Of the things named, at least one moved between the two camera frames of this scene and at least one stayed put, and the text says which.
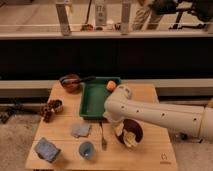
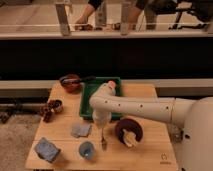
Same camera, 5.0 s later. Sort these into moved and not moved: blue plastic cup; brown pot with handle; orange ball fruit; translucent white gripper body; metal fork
Moved: translucent white gripper body
Not moved: brown pot with handle; blue plastic cup; orange ball fruit; metal fork
